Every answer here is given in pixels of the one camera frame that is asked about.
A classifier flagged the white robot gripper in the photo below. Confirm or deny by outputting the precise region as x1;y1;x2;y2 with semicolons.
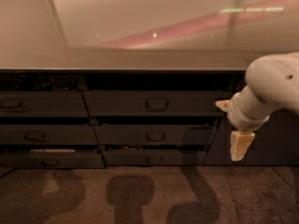
215;92;270;161

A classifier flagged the dark drawer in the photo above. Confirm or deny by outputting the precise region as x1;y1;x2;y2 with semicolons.
0;148;105;169
0;125;97;145
0;91;88;118
94;125;217;146
83;91;232;117
103;149;206;166

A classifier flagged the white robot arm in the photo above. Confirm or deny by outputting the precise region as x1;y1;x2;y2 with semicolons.
215;52;299;161

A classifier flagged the dark right cabinet door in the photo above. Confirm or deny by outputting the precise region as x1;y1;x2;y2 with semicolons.
204;110;299;165

